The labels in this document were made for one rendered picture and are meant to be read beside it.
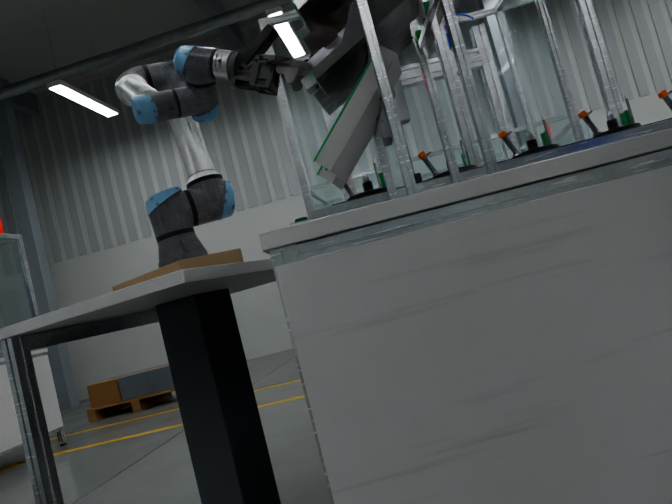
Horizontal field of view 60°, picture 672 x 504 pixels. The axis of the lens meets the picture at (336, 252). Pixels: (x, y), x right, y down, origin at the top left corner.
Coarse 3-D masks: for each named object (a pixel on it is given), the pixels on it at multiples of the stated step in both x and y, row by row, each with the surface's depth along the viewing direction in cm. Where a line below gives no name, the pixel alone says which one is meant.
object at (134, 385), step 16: (160, 368) 661; (96, 384) 672; (112, 384) 669; (128, 384) 665; (144, 384) 663; (160, 384) 660; (96, 400) 671; (112, 400) 668; (128, 400) 659; (144, 400) 668; (160, 400) 704; (96, 416) 665
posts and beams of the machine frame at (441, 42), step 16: (576, 0) 240; (592, 16) 237; (592, 32) 236; (448, 48) 255; (592, 48) 236; (448, 64) 255; (592, 64) 239; (608, 64) 235; (448, 80) 254; (608, 80) 235; (608, 96) 234; (464, 112) 253; (464, 128) 252; (464, 144) 254; (480, 160) 251
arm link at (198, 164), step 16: (160, 64) 184; (160, 80) 182; (176, 80) 184; (176, 128) 184; (192, 128) 184; (192, 144) 183; (192, 160) 182; (208, 160) 184; (192, 176) 182; (208, 176) 181; (192, 192) 179; (208, 192) 180; (224, 192) 181; (208, 208) 179; (224, 208) 181
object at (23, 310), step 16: (0, 240) 528; (16, 240) 549; (0, 256) 523; (16, 256) 543; (0, 272) 518; (16, 272) 538; (0, 288) 512; (16, 288) 532; (0, 304) 507; (16, 304) 527; (0, 320) 503; (16, 320) 522; (0, 352) 493
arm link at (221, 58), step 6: (216, 54) 147; (222, 54) 146; (228, 54) 146; (216, 60) 146; (222, 60) 146; (228, 60) 146; (216, 66) 147; (222, 66) 146; (228, 66) 147; (216, 72) 148; (222, 72) 147; (228, 72) 147; (216, 78) 150; (222, 78) 149; (228, 78) 148
